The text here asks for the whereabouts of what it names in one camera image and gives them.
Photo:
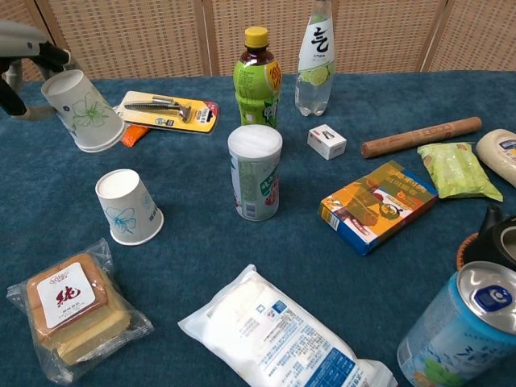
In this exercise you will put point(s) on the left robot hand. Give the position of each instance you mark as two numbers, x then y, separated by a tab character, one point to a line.
20	40

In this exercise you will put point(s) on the green flower paper cup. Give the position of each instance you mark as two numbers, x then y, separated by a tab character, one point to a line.
86	113

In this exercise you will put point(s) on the wooden lattice folding screen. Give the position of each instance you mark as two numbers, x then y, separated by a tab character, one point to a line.
141	36

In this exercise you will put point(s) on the orange snack packet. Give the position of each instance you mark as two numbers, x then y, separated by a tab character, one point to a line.
135	137

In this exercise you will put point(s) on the razor on yellow card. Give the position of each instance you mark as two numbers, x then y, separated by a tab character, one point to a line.
193	117

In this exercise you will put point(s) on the green tea bottle yellow cap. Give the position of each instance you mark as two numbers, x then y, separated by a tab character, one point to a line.
254	88

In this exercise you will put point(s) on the white lid snack canister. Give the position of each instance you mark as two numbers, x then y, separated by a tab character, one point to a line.
254	177

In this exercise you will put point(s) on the wrapped sponge cake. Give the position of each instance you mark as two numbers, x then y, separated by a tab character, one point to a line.
72	306

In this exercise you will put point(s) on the blue table cloth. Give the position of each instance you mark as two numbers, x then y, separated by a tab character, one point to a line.
193	250

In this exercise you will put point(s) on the clear lime soda bottle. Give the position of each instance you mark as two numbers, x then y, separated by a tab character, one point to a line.
316	48

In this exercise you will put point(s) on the small white box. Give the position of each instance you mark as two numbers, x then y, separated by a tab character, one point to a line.
326	143

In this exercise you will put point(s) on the white powder bag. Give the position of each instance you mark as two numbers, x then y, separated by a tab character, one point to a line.
274	330

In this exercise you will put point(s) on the orange and blue carton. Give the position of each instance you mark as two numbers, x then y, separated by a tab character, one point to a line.
379	205

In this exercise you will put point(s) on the wooden rolling pin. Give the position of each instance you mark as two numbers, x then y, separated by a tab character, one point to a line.
419	137

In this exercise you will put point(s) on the green snack packet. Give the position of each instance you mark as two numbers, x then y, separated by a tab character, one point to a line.
455	171

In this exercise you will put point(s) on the cream mayonnaise bottle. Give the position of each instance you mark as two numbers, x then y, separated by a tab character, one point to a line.
498	151

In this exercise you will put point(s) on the brown woven coaster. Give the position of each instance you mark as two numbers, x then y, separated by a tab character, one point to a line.
463	250

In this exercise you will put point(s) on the black teapot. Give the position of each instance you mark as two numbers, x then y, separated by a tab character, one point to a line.
489	242

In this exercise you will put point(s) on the blue drink can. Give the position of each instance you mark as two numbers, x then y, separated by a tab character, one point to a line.
459	330

